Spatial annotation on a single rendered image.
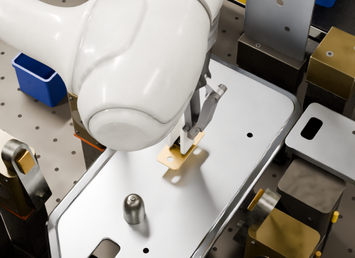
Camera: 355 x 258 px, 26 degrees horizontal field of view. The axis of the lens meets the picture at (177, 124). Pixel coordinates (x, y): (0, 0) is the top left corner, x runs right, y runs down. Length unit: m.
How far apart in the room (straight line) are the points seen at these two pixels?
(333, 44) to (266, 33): 0.12
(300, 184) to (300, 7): 0.28
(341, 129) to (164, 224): 0.32
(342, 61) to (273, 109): 0.13
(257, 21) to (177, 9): 0.54
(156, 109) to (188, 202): 0.44
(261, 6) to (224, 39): 0.47
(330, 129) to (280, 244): 0.25
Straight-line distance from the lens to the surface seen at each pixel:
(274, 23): 1.28
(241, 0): 1.38
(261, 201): 1.02
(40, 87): 1.60
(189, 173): 1.17
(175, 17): 0.76
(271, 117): 1.24
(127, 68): 0.72
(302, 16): 1.24
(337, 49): 1.26
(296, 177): 1.20
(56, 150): 1.57
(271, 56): 1.32
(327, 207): 1.18
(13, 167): 1.10
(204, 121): 1.05
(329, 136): 1.23
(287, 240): 1.07
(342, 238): 1.48
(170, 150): 1.16
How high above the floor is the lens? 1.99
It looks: 55 degrees down
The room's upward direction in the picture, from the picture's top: straight up
